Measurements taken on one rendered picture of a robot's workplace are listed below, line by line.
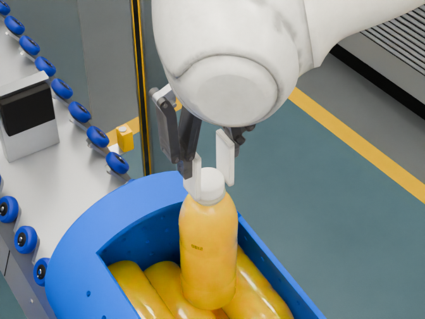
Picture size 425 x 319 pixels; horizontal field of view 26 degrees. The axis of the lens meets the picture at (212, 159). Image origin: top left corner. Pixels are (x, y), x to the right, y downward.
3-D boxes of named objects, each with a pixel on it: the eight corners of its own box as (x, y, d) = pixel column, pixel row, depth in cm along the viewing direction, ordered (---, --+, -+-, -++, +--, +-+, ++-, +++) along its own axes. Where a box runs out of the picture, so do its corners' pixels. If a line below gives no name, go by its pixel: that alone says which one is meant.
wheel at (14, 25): (6, 10, 185) (-1, 18, 185) (14, 22, 182) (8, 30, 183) (21, 19, 189) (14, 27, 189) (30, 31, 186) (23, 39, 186)
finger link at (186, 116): (215, 83, 95) (204, 85, 94) (197, 164, 102) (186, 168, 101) (196, 62, 97) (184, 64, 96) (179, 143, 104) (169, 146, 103)
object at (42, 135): (54, 134, 169) (43, 69, 158) (64, 147, 166) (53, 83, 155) (3, 154, 165) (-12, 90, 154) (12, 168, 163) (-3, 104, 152)
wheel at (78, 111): (69, 95, 167) (62, 104, 168) (80, 110, 165) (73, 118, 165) (85, 105, 171) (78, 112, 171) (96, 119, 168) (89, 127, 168)
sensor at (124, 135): (127, 140, 172) (125, 121, 168) (135, 149, 170) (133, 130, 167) (90, 156, 169) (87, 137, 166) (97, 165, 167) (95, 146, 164)
